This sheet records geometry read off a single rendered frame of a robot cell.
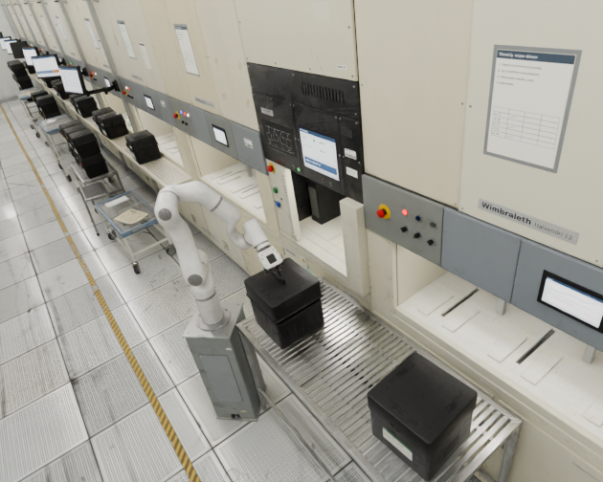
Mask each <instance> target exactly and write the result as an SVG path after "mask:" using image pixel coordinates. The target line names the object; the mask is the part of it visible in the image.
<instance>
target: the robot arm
mask: <svg viewBox="0 0 603 482"><path fill-rule="evenodd" d="M181 202H189V203H199V204H200V205H202V206H203V207H205V208H206V209H208V210H209V211H210V212H212V213H213V214H214V215H216V216H217V217H218V218H220V219H221V220H223V221H224V222H225V223H226V226H227V234H228V237H229V239H230V240H231V241H232V242H233V243H234V244H236V245H237V246H238V247H240V248H241V249H242V250H247V249H249V248H250V247H252V246H253V247H254V249H255V251H256V252H257V257H258V260H259V262H260V264H261V267H262V268H263V270H264V273H265V274H272V275H273V276H274V277H275V278H276V280H277V281H280V277H279V275H278V274H280V275H281V276H282V277H283V278H284V275H283V273H282V272H281V267H282V266H283V265H284V262H283V261H282V258H281V257H280V255H279V253H278V252H277V251H276V249H275V248H274V247H273V246H270V245H271V244H270V242H269V240H268V238H267V237H266V235H265V233H264V231H263V230H262V228H261V226H260V224H259V223H258V221H257V219H252V220H250V221H248V222H246V223H245V224H244V225H243V226H242V228H243V230H244V233H243V234H241V233H239V232H238V231H237V230H236V229H235V225H236V224H237V222H238V221H239V219H240V217H241V213H240V211H239V210H238V209H237V208H235V207H234V206H233V205H232V204H230V203H229V202H228V201H227V200H225V199H224V198H223V197H222V196H220V195H219V194H218V193H217V192H215V191H214V190H213V189H211V188H210V187H209V186H207V185H206V184H204V183H202V182H199V181H192V182H188V183H185V184H181V185H168V186H165V187H164V188H162V189H161V190H160V191H159V193H158V196H157V200H156V204H155V208H154V212H155V216H156V218H157V221H158V222H159V224H160V225H161V226H162V227H164V228H165V229H166V230H167V232H168V234H169V236H170V238H171V240H172V242H173V244H174V247H175V249H176V251H177V255H178V259H179V263H180V267H181V271H182V275H183V277H184V279H185V281H186V282H187V283H188V284H189V285H190V286H191V290H192V293H193V296H194V299H195V302H196V304H197V307H198V310H199V314H198V318H197V320H196V323H197V326H198V327H199V328H200V329H201V330H204V331H213V330H217V329H219V328H221V327H223V326H224V325H225V324H226V323H227V322H228V321H229V319H230V312H229V310H228V309H227V308H226V307H223V306H221V305H220V302H219V299H218V296H217V293H216V290H215V288H214V285H213V280H212V270H211V265H210V261H209V258H208V257H207V255H206V254H205V253H204V252H203V251H201V250H197V248H196V245H195V241H194V239H193V236H192V234H191V231H190V228H189V226H188V224H187V223H186V222H185V221H184V220H183V219H182V218H181V216H180V214H179V211H178V204H179V203H181ZM275 267H276V268H277V270H278V273H276V272H275V270H274V269H273V268H275ZM269 270H270V271H269Z"/></svg>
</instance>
